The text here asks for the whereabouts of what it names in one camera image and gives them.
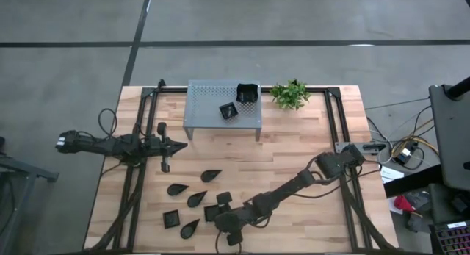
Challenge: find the black blue power adapter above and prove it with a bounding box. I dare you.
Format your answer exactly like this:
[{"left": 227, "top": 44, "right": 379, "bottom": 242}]
[{"left": 391, "top": 146, "right": 418, "bottom": 166}]

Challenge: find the red object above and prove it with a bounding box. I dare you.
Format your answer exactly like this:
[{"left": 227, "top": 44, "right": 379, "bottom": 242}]
[{"left": 393, "top": 195, "right": 416, "bottom": 214}]

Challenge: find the white paper sheet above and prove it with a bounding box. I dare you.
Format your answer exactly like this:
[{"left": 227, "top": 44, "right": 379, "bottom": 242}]
[{"left": 380, "top": 165, "right": 405, "bottom": 184}]

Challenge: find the grey metal stand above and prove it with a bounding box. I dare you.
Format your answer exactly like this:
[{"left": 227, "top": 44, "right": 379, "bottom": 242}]
[{"left": 0, "top": 137, "right": 59, "bottom": 255}]

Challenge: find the black pole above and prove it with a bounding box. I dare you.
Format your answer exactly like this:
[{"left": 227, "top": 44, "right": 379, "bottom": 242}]
[{"left": 444, "top": 76, "right": 470, "bottom": 101}]

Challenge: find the black teardrop plate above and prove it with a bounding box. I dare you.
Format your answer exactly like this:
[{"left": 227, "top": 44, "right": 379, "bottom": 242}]
[
  {"left": 179, "top": 218, "right": 201, "bottom": 240},
  {"left": 200, "top": 169, "right": 223, "bottom": 183},
  {"left": 167, "top": 183, "right": 190, "bottom": 197},
  {"left": 187, "top": 190, "right": 208, "bottom": 209}
]

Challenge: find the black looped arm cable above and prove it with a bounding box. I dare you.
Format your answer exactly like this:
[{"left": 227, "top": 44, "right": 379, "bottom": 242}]
[{"left": 98, "top": 107, "right": 118, "bottom": 139}]

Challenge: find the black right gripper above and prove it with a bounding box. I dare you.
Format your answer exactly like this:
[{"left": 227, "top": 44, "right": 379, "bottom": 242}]
[{"left": 214, "top": 191, "right": 244, "bottom": 247}]

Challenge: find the grey perforated metal shelf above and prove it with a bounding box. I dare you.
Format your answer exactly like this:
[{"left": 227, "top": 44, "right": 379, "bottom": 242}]
[{"left": 182, "top": 79, "right": 263, "bottom": 142}]

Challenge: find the small black square plate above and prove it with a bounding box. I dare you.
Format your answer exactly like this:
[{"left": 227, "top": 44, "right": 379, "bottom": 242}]
[
  {"left": 162, "top": 209, "right": 181, "bottom": 229},
  {"left": 203, "top": 204, "right": 221, "bottom": 223},
  {"left": 219, "top": 101, "right": 239, "bottom": 121}
]

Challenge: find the black aluminium table frame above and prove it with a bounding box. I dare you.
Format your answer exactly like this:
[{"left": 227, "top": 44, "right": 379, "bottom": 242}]
[{"left": 84, "top": 78, "right": 400, "bottom": 254}]

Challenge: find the small green plant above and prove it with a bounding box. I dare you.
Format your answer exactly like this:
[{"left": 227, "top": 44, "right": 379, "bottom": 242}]
[{"left": 270, "top": 78, "right": 312, "bottom": 111}]

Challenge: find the black chair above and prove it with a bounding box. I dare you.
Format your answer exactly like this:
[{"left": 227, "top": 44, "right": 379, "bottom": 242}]
[{"left": 427, "top": 183, "right": 470, "bottom": 226}]

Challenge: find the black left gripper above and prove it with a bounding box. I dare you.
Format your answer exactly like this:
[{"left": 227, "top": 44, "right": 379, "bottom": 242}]
[{"left": 145, "top": 121, "right": 189, "bottom": 174}]

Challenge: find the yellow cable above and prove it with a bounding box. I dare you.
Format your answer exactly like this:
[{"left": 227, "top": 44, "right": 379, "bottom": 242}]
[{"left": 402, "top": 117, "right": 441, "bottom": 156}]

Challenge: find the dark grey bag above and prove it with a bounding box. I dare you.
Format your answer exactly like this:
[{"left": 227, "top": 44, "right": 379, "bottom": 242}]
[{"left": 403, "top": 190, "right": 434, "bottom": 234}]

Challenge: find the black beam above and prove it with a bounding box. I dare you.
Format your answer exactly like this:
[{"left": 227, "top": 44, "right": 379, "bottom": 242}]
[{"left": 383, "top": 163, "right": 444, "bottom": 199}]

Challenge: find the backlit keyboard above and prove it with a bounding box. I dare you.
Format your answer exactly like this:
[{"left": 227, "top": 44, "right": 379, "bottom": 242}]
[{"left": 429, "top": 220, "right": 470, "bottom": 255}]

